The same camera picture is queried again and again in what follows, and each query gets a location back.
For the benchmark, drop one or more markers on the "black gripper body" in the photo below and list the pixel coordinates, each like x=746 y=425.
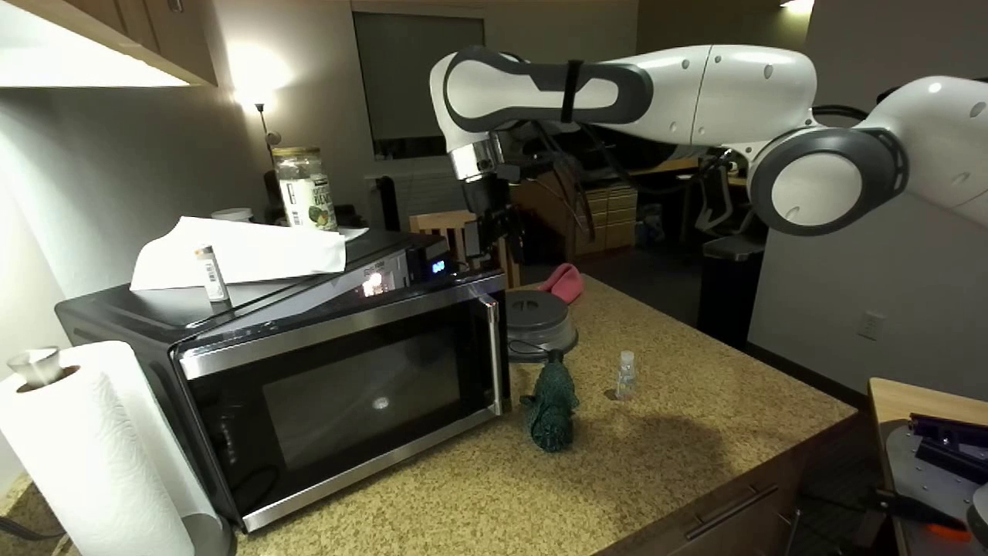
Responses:
x=496 y=200

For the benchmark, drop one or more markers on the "black steel microwave oven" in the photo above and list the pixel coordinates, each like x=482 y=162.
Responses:
x=341 y=390

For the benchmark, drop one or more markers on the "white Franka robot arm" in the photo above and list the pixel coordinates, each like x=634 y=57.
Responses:
x=719 y=104

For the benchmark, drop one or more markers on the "wooden slatted chair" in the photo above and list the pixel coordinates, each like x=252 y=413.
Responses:
x=450 y=233

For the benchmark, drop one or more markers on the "red cloth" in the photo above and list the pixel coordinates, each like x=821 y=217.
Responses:
x=567 y=282

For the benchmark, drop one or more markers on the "black tall bottle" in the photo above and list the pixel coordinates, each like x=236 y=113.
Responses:
x=386 y=205

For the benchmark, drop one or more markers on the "wooden office desk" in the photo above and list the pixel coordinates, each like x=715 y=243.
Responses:
x=605 y=211

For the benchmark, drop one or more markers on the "grey window blind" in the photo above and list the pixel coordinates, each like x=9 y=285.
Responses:
x=402 y=82

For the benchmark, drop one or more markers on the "small clear plastic bottle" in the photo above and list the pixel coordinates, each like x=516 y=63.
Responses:
x=625 y=374

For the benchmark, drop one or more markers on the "glass storage jar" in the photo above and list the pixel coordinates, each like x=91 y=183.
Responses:
x=304 y=188

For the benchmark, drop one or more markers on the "white folded cloth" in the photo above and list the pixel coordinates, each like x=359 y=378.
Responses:
x=258 y=250

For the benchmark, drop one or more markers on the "black trash bin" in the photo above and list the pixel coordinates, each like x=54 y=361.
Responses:
x=729 y=293

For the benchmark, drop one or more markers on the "lit desk lamp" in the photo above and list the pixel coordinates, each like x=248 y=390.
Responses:
x=260 y=87

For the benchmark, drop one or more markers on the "small clear tube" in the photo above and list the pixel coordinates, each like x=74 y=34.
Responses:
x=211 y=275

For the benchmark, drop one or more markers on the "wooden upper cabinets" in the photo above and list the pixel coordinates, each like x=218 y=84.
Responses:
x=124 y=34

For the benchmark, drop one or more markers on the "white paper towel roll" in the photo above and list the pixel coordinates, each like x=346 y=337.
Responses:
x=95 y=452

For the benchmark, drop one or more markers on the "wooden cart with black tools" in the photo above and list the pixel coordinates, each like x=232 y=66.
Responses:
x=931 y=465

